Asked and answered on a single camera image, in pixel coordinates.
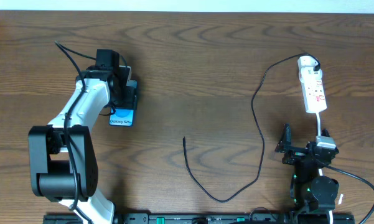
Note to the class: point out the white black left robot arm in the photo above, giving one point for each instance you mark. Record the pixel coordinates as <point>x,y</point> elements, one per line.
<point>63,166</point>

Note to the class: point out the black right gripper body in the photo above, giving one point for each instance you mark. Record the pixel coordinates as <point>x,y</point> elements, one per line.
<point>300,149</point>

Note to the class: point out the white USB charger adapter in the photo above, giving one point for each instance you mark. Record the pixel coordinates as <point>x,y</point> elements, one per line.
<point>308,61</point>

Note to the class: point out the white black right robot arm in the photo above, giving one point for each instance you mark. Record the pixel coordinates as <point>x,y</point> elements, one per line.
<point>311,191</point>

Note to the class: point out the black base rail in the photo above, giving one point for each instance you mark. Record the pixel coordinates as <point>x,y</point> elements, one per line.
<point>143,218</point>

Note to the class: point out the white power strip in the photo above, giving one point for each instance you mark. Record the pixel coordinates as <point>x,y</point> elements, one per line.
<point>312,90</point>

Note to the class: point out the blue Galaxy smartphone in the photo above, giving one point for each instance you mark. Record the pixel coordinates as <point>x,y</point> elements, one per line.
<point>124,115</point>

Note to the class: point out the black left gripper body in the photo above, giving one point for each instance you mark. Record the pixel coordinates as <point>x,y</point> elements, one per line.
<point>129,94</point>

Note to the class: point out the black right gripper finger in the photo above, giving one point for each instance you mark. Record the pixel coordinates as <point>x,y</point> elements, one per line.
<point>325,133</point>
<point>285,142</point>

